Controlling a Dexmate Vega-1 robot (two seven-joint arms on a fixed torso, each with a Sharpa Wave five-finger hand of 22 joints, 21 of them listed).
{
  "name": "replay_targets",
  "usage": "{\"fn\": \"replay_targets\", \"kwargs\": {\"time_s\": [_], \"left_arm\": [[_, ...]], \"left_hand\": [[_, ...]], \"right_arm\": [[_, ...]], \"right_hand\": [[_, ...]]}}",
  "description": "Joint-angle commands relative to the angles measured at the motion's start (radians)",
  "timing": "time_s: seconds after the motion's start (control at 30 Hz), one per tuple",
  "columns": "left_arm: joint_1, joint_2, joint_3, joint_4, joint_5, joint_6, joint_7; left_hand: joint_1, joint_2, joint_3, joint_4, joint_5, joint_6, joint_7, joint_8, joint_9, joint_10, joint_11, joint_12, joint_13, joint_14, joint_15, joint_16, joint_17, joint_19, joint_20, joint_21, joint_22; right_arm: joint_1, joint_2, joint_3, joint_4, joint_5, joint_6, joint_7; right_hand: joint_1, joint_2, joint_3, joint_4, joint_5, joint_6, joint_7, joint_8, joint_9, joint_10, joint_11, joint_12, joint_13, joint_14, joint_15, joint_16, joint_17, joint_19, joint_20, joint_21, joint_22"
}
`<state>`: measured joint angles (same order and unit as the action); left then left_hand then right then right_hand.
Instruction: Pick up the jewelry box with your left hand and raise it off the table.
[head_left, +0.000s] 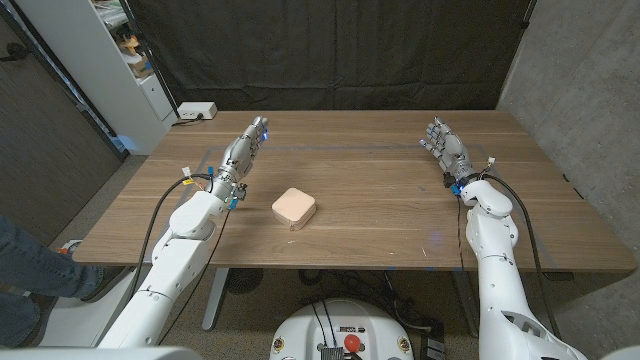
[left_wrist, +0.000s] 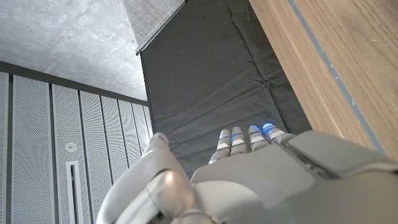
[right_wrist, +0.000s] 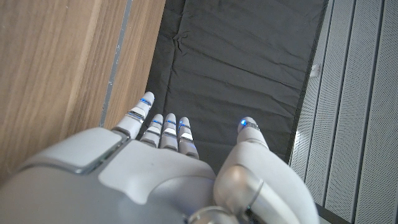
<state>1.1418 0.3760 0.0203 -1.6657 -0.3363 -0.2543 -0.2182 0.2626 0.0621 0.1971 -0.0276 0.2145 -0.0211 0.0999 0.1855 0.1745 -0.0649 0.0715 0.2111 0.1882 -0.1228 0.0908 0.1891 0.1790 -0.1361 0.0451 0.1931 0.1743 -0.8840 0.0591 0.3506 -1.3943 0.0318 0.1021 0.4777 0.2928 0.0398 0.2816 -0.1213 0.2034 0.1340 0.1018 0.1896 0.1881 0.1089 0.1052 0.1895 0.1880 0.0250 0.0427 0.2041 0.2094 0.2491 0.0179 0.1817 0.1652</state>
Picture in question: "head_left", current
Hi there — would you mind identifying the pink square jewelry box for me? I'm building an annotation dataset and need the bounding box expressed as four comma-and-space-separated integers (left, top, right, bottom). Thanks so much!
271, 187, 318, 232

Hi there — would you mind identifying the round black floor fan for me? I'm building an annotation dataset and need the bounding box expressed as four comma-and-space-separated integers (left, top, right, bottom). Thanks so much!
225, 268, 265, 295

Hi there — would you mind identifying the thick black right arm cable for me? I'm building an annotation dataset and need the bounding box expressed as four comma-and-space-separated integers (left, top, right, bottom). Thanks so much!
479, 172, 562, 340

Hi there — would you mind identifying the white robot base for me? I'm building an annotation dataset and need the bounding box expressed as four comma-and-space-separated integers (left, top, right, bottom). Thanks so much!
268, 298, 415, 360

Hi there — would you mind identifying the black door handle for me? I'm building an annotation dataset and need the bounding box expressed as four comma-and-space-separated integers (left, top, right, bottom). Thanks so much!
0, 42, 31, 63

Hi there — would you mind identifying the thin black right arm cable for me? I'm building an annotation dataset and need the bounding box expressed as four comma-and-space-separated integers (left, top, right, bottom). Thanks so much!
454, 193, 466, 274

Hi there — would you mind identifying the black fabric backdrop curtain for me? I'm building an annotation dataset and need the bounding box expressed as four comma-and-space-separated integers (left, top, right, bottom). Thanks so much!
127, 0, 536, 112

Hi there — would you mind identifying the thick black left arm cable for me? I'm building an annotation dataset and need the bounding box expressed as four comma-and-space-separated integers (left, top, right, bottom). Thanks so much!
127, 172, 217, 301

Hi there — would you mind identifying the brown cardboard box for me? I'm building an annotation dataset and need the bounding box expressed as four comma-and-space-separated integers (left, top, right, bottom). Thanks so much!
127, 52, 154, 79

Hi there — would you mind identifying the person's leg in jeans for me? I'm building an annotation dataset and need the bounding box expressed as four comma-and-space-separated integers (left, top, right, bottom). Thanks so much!
0, 212, 106, 349

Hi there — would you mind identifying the black backdrop stand pole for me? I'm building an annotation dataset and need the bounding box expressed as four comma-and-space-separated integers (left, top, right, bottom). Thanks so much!
117, 0, 180, 119

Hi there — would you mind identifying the yellow toy figure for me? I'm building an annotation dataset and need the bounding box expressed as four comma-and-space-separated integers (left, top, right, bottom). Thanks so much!
118, 34, 141, 56

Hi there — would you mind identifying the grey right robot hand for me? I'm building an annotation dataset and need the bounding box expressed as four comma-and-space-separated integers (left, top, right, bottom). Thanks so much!
419, 116, 480, 190

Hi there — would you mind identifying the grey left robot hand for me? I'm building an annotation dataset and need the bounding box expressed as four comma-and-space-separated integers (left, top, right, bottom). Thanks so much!
212, 115, 270, 202

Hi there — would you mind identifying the orange white floor item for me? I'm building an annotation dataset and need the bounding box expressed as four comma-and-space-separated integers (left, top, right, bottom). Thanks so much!
56, 238, 84, 257

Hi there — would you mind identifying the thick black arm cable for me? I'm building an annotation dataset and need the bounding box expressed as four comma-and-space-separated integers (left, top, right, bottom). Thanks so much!
127, 172, 217, 301
479, 172, 562, 340

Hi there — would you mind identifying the white power strip box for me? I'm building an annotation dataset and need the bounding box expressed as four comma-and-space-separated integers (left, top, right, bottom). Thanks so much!
177, 101, 219, 121

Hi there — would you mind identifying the white shelf cabinet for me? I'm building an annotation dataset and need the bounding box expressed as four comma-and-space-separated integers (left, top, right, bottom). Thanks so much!
14, 0, 179, 156

